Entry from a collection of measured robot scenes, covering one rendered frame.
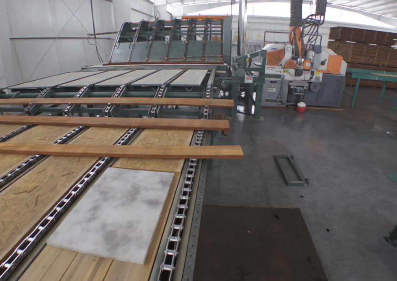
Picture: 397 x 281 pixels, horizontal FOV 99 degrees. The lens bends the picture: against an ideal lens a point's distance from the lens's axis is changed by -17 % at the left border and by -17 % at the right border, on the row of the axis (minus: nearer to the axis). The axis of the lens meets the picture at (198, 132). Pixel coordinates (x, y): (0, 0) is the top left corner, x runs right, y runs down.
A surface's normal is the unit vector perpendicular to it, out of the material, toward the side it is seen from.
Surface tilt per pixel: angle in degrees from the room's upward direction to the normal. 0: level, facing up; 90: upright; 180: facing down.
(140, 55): 46
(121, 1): 90
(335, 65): 90
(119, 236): 0
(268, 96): 90
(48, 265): 0
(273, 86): 90
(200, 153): 0
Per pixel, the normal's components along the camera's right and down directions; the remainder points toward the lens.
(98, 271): 0.00, -0.91
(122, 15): -0.11, 0.40
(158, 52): -0.07, -0.34
